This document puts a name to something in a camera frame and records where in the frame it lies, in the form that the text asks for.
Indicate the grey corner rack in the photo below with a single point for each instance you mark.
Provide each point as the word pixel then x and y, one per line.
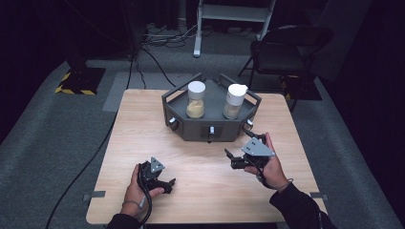
pixel 210 127

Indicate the grey tape strip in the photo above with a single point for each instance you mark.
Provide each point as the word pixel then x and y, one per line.
pixel 95 195
pixel 320 196

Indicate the person's left hand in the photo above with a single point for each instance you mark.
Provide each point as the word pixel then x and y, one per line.
pixel 135 194

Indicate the yellow powder jar grey lid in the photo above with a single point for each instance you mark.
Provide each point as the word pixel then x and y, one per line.
pixel 195 101

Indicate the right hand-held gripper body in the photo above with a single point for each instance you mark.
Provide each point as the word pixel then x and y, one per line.
pixel 256 151

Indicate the white metal stand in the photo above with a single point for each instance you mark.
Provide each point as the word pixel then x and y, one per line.
pixel 234 12

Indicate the black folding chair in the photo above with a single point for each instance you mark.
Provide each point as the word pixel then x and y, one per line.
pixel 286 47

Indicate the white powder jar spout lid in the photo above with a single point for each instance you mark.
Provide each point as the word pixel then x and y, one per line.
pixel 234 103

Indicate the person's right hand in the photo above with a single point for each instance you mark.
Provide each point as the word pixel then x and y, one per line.
pixel 273 171

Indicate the thin wrist band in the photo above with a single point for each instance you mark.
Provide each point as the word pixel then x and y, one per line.
pixel 130 203

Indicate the black yellow striped base plate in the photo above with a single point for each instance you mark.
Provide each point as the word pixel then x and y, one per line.
pixel 304 87
pixel 82 81

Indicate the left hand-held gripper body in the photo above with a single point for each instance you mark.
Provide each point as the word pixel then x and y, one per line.
pixel 149 176

